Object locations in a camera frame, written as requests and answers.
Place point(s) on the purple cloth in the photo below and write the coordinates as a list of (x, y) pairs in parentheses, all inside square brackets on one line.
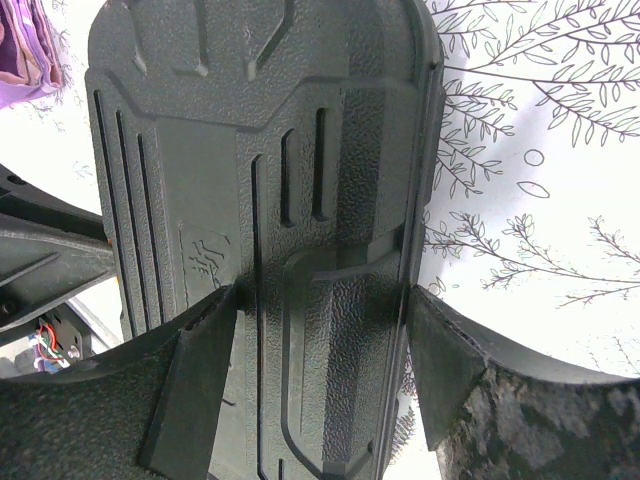
[(30, 67)]

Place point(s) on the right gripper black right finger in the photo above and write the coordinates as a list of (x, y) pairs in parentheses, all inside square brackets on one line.
[(495, 409)]

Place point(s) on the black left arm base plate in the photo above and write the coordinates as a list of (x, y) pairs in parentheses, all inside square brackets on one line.
[(61, 338)]

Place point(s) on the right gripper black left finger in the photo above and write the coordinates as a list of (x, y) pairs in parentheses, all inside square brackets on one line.
[(147, 409)]

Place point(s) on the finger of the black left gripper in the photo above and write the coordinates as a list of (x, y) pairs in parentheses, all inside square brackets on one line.
[(20, 199), (41, 267)]

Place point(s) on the black plastic tool case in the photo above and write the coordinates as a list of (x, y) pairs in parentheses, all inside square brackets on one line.
[(284, 148)]

